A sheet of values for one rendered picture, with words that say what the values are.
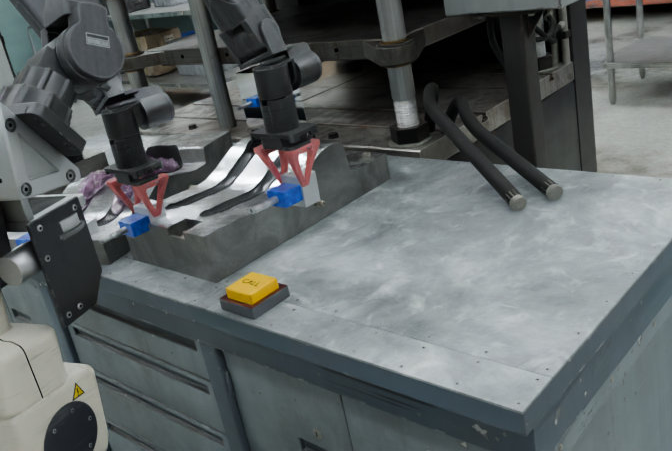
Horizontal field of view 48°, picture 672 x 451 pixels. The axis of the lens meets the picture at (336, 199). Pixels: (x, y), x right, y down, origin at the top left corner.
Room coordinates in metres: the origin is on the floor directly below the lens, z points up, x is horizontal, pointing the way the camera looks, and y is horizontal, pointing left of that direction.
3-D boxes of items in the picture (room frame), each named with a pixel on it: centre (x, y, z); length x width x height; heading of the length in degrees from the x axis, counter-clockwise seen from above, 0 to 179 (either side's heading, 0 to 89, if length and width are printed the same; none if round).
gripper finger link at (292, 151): (1.20, 0.05, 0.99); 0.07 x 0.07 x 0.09; 44
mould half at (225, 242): (1.45, 0.14, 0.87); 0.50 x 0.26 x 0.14; 134
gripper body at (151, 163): (1.33, 0.35, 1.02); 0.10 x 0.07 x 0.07; 44
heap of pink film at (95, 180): (1.64, 0.45, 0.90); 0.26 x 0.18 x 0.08; 152
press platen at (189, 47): (2.48, -0.08, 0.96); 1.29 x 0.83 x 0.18; 44
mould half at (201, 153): (1.65, 0.46, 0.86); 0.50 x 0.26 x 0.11; 152
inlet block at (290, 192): (1.18, 0.09, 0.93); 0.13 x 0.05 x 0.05; 134
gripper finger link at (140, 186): (1.32, 0.34, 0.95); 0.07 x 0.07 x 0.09; 44
